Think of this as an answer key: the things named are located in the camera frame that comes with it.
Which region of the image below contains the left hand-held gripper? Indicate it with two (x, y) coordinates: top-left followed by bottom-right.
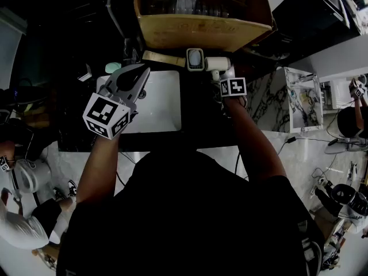
(82, 63), (151, 141)

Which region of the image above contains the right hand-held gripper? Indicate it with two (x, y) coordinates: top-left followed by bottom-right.
(219, 66), (248, 98)

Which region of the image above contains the white hair dryer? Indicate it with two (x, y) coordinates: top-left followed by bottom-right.
(204, 56), (232, 82)

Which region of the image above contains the white rectangular sink basin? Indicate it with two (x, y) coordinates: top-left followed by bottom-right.
(95, 70), (183, 135)

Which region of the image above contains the person's left forearm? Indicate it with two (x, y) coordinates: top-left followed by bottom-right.
(74, 132), (122, 204)

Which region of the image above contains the person's right forearm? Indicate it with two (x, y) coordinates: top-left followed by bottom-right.
(223, 95), (289, 181)

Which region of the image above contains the mint green round case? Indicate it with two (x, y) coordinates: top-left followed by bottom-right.
(104, 61), (122, 75)

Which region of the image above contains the flat cardboard strip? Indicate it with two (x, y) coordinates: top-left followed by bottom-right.
(141, 49), (187, 67)

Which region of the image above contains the small white box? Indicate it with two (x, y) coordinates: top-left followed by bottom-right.
(77, 63), (93, 83)

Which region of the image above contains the beige soap dish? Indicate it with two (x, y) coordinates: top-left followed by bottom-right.
(186, 47), (206, 72)

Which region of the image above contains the large cardboard box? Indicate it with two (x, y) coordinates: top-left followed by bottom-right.
(133, 0), (279, 53)

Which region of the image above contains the white marble vanity unit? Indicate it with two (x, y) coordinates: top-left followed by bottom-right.
(246, 66), (325, 134)

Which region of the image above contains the row of clear plastic cups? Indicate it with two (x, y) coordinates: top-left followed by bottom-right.
(146, 0), (231, 19)

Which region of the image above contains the black cabinet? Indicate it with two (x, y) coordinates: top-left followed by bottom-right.
(271, 0), (363, 58)

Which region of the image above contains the white vented appliance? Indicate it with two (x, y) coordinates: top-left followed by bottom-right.
(327, 78), (354, 111)

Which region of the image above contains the person's black shirt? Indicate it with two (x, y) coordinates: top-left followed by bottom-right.
(55, 149), (326, 276)

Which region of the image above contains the white cylindrical appliance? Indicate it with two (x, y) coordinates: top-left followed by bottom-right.
(10, 158), (53, 194)

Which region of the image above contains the grey drain hose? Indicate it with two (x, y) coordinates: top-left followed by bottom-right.
(105, 0), (128, 40)

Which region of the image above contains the black cable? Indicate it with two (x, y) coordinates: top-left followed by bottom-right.
(234, 151), (250, 181)

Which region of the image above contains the black power adapter with cable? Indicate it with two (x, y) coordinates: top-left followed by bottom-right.
(277, 136), (297, 155)

